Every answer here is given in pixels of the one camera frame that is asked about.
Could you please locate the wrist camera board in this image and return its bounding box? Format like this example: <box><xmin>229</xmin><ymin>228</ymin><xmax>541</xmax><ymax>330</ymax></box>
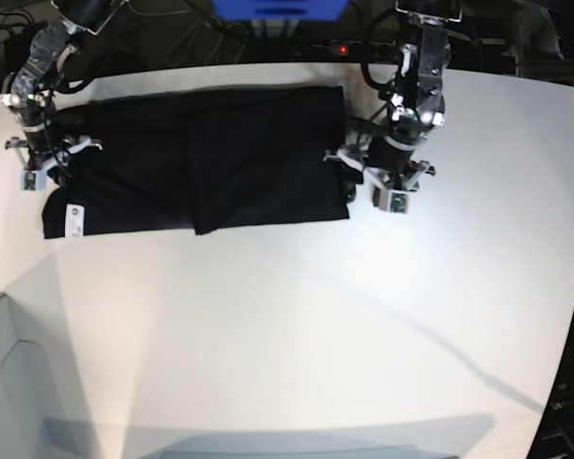
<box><xmin>20</xmin><ymin>170</ymin><xmax>47</xmax><ymax>192</ymax></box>
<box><xmin>386</xmin><ymin>189</ymin><xmax>409</xmax><ymax>214</ymax></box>

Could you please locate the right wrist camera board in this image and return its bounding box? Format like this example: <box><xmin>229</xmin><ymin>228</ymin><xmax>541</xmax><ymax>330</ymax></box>
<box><xmin>20</xmin><ymin>170</ymin><xmax>47</xmax><ymax>192</ymax></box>

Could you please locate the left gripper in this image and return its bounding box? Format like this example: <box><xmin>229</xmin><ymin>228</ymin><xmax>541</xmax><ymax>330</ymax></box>
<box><xmin>323</xmin><ymin>135</ymin><xmax>436</xmax><ymax>213</ymax></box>

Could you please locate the white shirt label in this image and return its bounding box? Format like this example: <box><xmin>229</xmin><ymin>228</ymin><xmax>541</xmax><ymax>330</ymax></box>
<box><xmin>64</xmin><ymin>204</ymin><xmax>85</xmax><ymax>238</ymax></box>

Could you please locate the black power strip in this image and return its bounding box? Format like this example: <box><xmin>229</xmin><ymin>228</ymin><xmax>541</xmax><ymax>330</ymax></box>
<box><xmin>289</xmin><ymin>41</ymin><xmax>397</xmax><ymax>63</ymax></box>

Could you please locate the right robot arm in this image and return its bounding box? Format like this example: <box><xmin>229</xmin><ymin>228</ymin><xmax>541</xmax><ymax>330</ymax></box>
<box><xmin>0</xmin><ymin>1</ymin><xmax>123</xmax><ymax>191</ymax></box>

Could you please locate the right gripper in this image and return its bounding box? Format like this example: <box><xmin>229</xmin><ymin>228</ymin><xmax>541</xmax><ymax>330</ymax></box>
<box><xmin>4</xmin><ymin>129</ymin><xmax>103</xmax><ymax>189</ymax></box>

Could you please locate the blue plastic bin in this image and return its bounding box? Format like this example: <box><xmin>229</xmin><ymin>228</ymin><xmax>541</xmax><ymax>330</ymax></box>
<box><xmin>211</xmin><ymin>0</ymin><xmax>348</xmax><ymax>21</ymax></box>

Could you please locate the black T-shirt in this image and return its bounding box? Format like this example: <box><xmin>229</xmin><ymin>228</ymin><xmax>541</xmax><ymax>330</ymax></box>
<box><xmin>42</xmin><ymin>86</ymin><xmax>348</xmax><ymax>239</ymax></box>

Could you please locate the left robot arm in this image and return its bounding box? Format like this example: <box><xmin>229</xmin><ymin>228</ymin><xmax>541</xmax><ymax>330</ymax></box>
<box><xmin>324</xmin><ymin>1</ymin><xmax>462</xmax><ymax>214</ymax></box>

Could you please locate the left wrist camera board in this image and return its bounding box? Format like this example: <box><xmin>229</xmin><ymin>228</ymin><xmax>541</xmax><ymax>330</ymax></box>
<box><xmin>386</xmin><ymin>189</ymin><xmax>409</xmax><ymax>214</ymax></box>

